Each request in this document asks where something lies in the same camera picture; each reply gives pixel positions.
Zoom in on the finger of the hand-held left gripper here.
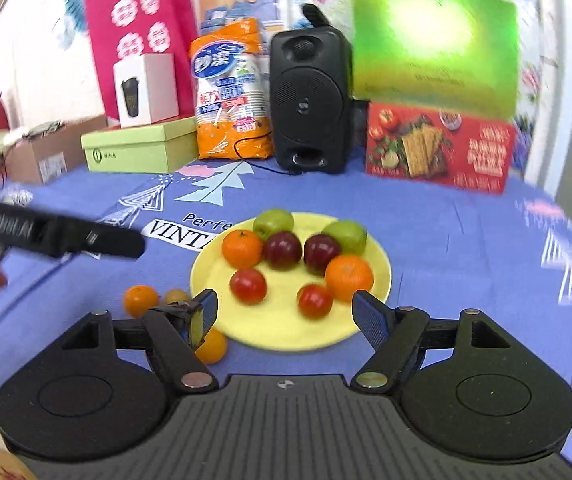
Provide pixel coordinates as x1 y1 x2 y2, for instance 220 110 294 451
88 225 147 261

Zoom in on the orange paper cup package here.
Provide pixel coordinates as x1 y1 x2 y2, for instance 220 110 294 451
188 17 274 161

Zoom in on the black speaker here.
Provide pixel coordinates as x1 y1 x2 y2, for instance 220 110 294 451
269 29 354 175

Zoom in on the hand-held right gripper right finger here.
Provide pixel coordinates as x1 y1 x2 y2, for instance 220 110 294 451
351 290 512 391

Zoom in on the blue printed tablecloth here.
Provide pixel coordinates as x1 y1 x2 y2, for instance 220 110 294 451
0 157 572 461

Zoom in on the dark purple plum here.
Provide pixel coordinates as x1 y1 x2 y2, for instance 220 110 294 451
303 234 341 276
263 231 303 271

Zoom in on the green apple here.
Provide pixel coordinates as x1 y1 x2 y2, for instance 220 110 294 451
252 209 295 241
322 220 368 257

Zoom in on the red tomato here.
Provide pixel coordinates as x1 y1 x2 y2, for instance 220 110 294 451
229 267 268 305
297 283 335 320

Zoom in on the large orange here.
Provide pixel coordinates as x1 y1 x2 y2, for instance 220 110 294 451
325 254 375 303
222 229 265 269

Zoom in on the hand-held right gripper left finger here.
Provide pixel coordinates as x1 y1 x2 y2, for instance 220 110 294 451
60 288 219 393

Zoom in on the brown cardboard box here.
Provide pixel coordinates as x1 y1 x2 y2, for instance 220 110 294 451
3 115 109 186

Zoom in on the pink paper bag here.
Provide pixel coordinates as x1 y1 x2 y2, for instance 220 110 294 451
83 0 199 121

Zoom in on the red cracker box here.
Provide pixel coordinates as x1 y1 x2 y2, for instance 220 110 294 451
365 101 516 195

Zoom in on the small orange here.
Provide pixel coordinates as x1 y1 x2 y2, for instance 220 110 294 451
195 327 229 365
123 285 160 318

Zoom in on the green gift box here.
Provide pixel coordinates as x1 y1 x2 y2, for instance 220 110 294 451
351 0 519 118

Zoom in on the yellow plate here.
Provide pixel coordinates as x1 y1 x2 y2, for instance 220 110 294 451
190 212 393 352

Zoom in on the green shoe box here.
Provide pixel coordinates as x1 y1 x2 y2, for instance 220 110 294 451
80 116 200 175

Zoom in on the white box with cup print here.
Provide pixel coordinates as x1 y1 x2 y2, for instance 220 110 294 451
112 52 181 128

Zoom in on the black speaker cable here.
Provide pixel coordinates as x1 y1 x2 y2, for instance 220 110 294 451
233 135 307 176

